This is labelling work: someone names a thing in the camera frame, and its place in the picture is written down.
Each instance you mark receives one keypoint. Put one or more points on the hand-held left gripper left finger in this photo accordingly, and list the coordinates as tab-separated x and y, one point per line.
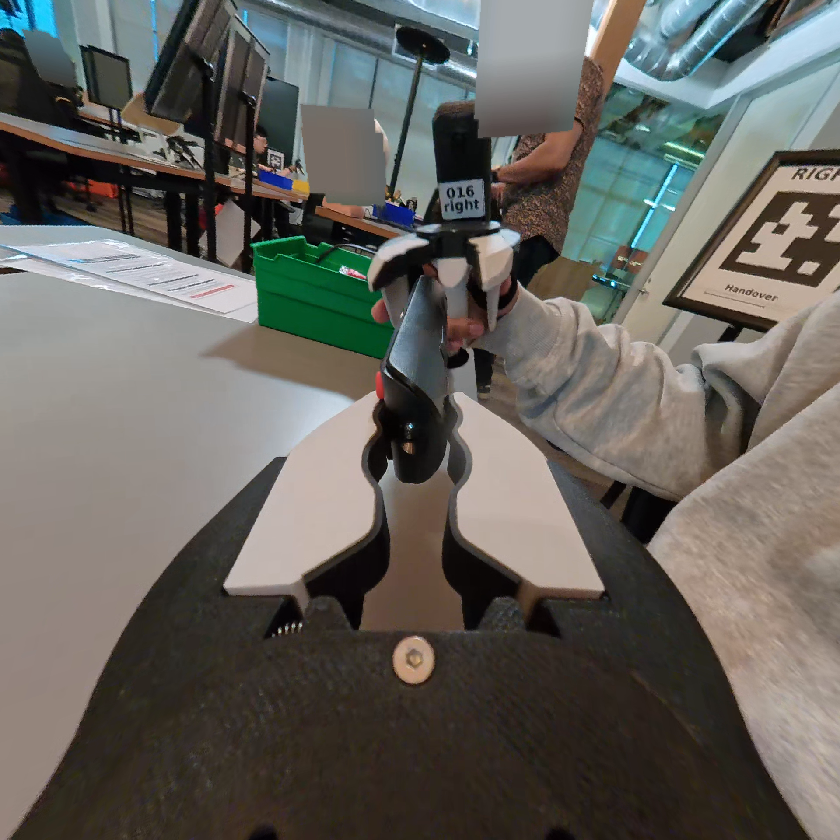
308	512

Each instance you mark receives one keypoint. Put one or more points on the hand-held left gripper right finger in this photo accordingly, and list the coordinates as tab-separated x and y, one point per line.
518	512

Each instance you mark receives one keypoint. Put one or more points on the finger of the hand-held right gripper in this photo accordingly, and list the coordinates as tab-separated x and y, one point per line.
394	256
495	262

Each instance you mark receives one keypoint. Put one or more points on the black remote control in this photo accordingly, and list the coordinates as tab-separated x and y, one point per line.
417	367

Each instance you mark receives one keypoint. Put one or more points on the person's right forearm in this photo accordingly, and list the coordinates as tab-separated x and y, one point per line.
623	407

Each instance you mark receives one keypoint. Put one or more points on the person's right hand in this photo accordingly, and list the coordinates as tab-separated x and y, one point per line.
467	334

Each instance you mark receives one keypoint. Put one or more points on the red and white packet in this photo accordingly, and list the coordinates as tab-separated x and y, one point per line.
354	272

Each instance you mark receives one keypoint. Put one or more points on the small blue bin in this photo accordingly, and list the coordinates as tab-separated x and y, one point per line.
275	177
394	211

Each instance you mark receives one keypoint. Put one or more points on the black office chair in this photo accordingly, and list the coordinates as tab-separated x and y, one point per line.
321	220

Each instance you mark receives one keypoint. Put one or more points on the green plastic bin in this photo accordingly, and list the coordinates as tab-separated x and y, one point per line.
308	308

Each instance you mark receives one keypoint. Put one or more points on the black pole with round disc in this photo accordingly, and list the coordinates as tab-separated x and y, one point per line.
410	118

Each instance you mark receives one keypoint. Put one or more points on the small marker tag board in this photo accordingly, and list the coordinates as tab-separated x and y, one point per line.
275	158

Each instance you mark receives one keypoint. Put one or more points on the dark background monitor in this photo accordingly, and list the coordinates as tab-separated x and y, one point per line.
279	118

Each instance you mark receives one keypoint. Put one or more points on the tilted monitor on stand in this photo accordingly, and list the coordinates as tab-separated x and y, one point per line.
243	85

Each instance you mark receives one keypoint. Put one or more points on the printed paper sheet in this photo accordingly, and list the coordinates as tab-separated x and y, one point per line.
131	269

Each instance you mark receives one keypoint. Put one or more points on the large monitor on stand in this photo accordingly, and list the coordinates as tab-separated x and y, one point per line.
190	59

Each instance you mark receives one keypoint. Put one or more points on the framed marker sign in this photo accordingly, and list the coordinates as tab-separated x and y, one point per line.
787	236

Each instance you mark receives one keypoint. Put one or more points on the orange storage crate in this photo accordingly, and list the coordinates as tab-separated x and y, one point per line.
105	193

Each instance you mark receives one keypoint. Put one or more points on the small background monitor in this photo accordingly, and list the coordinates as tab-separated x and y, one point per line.
108	77

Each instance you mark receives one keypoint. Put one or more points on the long wooden background desk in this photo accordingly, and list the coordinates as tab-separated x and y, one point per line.
65	141

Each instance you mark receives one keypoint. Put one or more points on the silver ventilation duct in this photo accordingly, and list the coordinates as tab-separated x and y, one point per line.
695	33

